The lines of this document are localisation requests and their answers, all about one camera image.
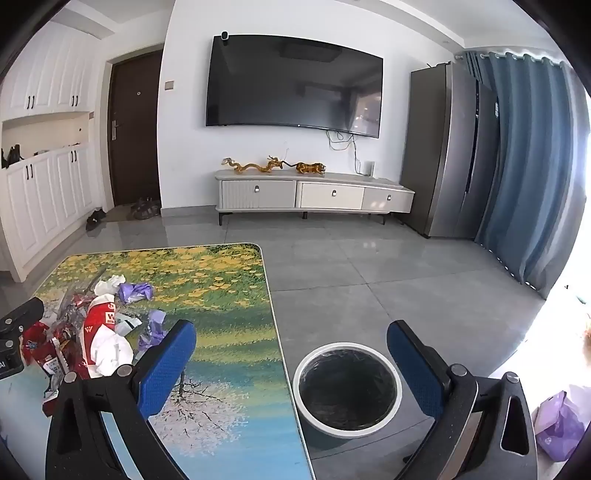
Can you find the purple crumpled wrapper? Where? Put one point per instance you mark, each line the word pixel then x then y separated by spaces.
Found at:
pixel 135 292
pixel 156 330

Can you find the white hallway cabinet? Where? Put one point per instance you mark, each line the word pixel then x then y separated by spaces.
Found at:
pixel 46 198

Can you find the red and white snack packet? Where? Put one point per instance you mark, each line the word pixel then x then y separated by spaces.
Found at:
pixel 97 318

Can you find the pair of dark sandals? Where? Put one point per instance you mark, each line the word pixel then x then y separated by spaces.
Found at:
pixel 145 208

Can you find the white television stand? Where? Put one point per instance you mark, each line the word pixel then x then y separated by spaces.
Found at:
pixel 277 194

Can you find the golden tiger figurine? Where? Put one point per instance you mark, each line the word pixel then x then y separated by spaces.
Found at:
pixel 310 169

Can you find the red packet with white label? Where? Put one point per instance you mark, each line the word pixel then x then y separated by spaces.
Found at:
pixel 55 364

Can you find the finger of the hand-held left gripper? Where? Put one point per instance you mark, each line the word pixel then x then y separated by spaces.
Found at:
pixel 23 316

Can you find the black bag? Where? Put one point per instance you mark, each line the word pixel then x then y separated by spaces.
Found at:
pixel 11 156

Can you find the blue curtain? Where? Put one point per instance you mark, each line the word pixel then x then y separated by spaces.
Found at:
pixel 531 175

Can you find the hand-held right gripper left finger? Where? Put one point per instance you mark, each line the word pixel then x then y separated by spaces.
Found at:
pixel 166 369

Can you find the red crumpled packet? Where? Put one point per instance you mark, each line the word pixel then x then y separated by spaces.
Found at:
pixel 37 341

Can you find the black shoe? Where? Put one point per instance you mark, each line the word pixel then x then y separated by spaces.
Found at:
pixel 96 218

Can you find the black wall television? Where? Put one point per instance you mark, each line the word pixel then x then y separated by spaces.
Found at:
pixel 295 85

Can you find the dark brown entrance door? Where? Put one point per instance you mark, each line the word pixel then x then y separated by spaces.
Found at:
pixel 136 129

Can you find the golden dragon figurine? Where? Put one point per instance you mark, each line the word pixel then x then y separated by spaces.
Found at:
pixel 251 167

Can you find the white bin with black liner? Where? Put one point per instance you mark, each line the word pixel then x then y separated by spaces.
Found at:
pixel 346 387

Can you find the small white box device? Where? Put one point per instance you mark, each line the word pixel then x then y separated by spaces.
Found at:
pixel 369 168

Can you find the landscape print coffee table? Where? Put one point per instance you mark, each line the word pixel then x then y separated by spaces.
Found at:
pixel 221 314

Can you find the white crumpled tissue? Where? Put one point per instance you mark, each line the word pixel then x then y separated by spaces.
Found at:
pixel 111 284

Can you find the small white green wrapper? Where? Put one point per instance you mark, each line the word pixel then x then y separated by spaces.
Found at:
pixel 128 323

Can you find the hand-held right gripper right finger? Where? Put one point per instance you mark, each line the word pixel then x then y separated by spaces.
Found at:
pixel 415 369

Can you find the grey refrigerator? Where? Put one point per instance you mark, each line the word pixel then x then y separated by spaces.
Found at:
pixel 443 152

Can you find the purple plastic bag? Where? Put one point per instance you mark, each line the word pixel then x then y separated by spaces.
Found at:
pixel 558 424

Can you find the clear plastic wrapper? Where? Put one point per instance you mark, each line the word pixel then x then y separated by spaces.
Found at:
pixel 71 300

